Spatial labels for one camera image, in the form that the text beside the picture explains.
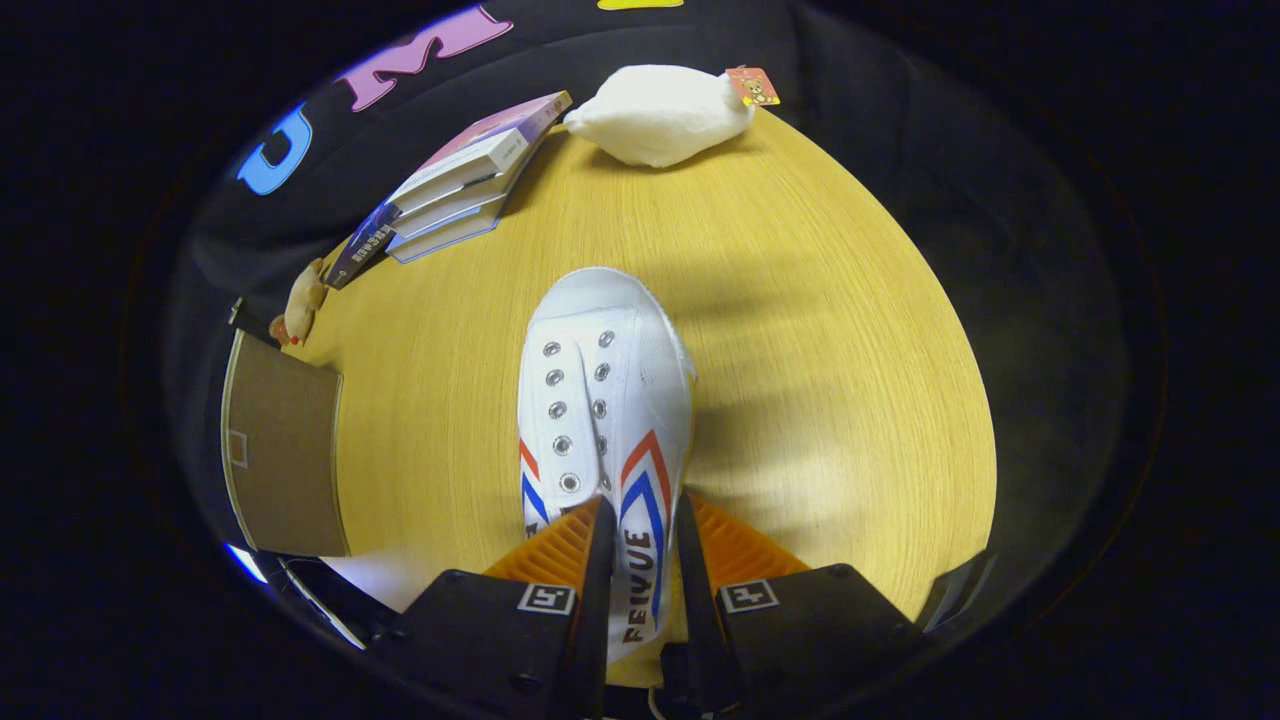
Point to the pale blue cover book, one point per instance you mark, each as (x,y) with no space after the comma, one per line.
(445,238)

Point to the pink cover book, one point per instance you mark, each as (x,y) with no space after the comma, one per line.
(480,145)

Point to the white striped canvas shoe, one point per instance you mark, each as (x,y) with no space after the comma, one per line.
(610,360)

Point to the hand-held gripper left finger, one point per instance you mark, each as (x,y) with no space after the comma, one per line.
(590,600)

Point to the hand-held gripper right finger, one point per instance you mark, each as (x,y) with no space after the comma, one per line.
(697,590)

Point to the brown fabric storage box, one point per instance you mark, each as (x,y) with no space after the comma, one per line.
(285,450)

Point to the black rectangular object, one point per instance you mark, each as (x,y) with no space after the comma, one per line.
(960,590)

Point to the white plush toy with tag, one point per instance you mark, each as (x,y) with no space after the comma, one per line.
(660,115)

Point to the dark blue cover book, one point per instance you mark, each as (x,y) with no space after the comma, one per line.
(365,245)

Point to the tan plush dog toy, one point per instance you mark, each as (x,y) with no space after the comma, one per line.
(305,300)

